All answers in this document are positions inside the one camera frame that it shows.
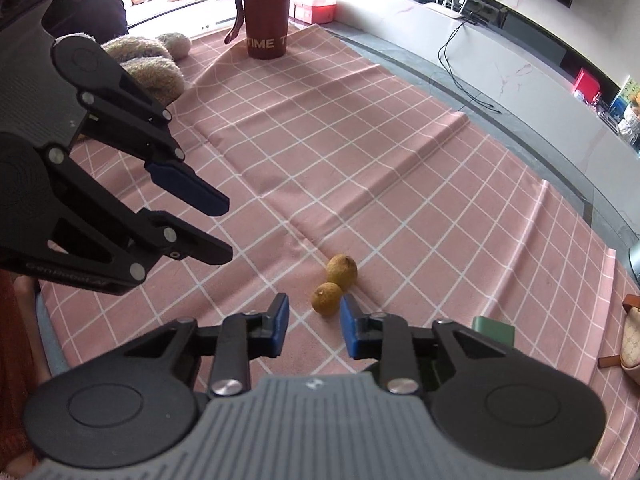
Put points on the another person's forearm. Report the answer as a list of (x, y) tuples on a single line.
[(87, 17)]

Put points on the beige patterned handbag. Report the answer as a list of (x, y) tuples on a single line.
[(631, 340)]

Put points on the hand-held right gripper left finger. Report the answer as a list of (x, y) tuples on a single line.
[(280, 325)]

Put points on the small red box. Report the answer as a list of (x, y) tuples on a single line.
[(587, 85)]

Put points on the white router with antennas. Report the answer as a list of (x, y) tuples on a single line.
[(447, 5)]

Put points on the white flower pot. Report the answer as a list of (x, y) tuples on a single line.
[(631, 127)]

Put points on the brown longan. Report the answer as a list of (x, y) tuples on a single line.
[(342, 270), (327, 299)]

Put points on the white marble television cabinet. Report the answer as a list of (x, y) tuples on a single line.
[(525, 75)]

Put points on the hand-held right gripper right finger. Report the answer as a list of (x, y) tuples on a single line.
[(351, 330)]

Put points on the brown teddy bear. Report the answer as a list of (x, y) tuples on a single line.
[(636, 102)]

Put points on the maroon insulated bottle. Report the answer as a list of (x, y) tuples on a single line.
[(262, 15)]

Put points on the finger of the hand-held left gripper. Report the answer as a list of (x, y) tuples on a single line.
[(192, 190), (195, 246)]

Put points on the silver trash can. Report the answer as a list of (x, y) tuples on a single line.
[(634, 262)]

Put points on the landscape picture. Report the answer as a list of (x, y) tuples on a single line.
[(620, 100)]

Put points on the pink box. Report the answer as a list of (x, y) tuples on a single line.
[(314, 7)]

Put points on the beige fluffy cloth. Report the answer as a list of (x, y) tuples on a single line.
[(150, 67)]

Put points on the person's left forearm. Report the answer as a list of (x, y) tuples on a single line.
[(12, 385)]

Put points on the pink checkered tablecloth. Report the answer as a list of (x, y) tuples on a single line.
[(350, 170)]

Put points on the green colander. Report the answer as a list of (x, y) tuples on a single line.
[(495, 331)]

